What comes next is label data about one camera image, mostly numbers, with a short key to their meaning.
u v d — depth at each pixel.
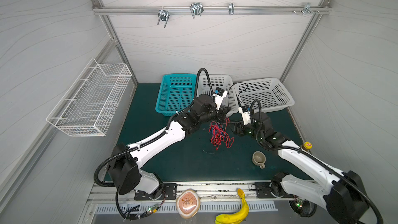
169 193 0.73
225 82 1.15
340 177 0.42
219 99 0.63
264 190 0.73
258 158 0.84
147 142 0.44
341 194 0.39
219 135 0.82
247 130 0.69
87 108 0.67
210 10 0.77
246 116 0.72
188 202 0.68
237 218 0.62
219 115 0.63
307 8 0.77
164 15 0.80
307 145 0.70
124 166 0.40
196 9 0.76
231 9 0.78
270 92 1.15
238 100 0.98
